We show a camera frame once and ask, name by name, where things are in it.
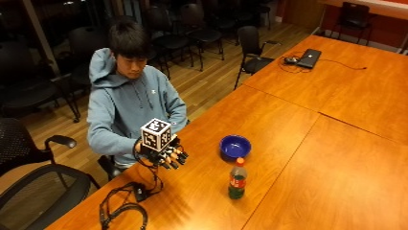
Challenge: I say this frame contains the black seat of person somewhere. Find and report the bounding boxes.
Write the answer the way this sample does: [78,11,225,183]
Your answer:
[98,154,129,182]

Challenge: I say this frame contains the black glove cable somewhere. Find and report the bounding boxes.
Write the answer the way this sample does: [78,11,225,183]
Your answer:
[99,139,167,230]

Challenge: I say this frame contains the black chair with armrests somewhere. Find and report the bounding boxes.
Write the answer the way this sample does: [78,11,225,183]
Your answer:
[233,25,284,91]

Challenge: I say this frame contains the small black device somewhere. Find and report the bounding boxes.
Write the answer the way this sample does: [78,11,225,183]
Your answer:
[132,183,151,203]

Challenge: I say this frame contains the green soda bottle red label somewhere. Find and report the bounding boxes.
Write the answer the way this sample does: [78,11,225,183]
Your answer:
[228,156,249,200]

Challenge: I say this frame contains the thin black laptop cable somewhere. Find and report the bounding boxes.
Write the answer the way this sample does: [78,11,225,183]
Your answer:
[278,53,369,75]

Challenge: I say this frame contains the black mesh office chair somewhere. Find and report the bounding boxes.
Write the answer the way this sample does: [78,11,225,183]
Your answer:
[0,163,103,230]

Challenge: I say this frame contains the black laptop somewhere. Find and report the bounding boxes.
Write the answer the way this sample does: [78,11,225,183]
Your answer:
[296,48,324,70]

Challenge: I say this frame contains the the person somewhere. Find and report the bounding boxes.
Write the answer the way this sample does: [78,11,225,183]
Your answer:
[86,19,192,171]

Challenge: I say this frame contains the white marker cube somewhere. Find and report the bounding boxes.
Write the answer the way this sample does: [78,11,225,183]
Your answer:
[140,117,173,152]

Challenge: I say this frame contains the black office chair with armrest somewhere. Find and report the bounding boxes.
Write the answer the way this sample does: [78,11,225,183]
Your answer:
[0,117,79,176]

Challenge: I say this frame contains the blue bowl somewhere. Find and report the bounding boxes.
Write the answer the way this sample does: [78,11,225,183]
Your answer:
[219,134,253,160]

